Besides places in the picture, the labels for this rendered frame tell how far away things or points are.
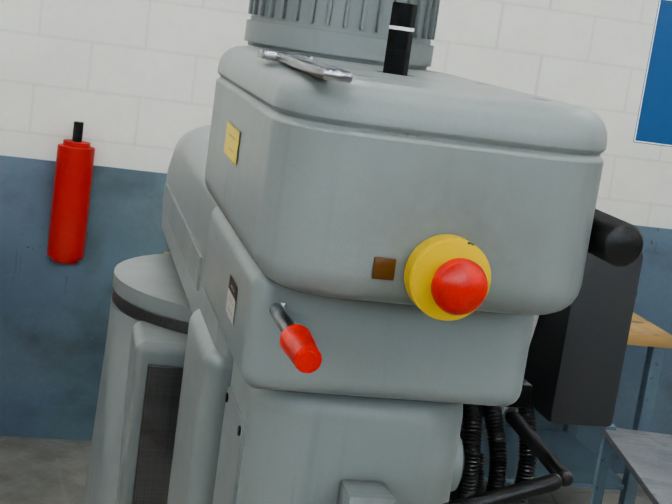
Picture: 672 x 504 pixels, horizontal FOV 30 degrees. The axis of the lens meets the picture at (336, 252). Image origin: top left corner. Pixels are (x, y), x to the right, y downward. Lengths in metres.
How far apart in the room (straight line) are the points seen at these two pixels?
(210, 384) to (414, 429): 0.25
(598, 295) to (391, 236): 0.57
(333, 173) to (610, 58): 4.92
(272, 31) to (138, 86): 4.03
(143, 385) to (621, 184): 4.51
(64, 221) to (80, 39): 0.74
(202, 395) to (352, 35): 0.38
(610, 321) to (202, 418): 0.48
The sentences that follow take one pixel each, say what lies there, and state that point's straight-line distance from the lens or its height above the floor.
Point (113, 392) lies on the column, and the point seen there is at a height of 1.43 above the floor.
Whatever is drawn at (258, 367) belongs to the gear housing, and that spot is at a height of 1.65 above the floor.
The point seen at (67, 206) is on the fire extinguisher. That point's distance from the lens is 5.20.
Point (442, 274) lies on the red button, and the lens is 0.86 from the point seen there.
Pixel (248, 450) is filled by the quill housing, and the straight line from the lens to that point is 1.10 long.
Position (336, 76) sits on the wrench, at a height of 1.89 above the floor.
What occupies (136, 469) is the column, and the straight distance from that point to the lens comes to 1.55.
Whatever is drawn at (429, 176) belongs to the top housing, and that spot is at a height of 1.83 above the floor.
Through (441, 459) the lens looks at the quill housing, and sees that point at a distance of 1.11.
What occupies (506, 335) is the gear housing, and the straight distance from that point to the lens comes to 1.04.
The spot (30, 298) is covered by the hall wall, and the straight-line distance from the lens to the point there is 5.42.
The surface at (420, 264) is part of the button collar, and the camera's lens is 0.88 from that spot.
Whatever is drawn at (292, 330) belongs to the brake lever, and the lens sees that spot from 0.89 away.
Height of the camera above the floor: 1.93
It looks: 10 degrees down
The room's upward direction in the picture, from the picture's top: 8 degrees clockwise
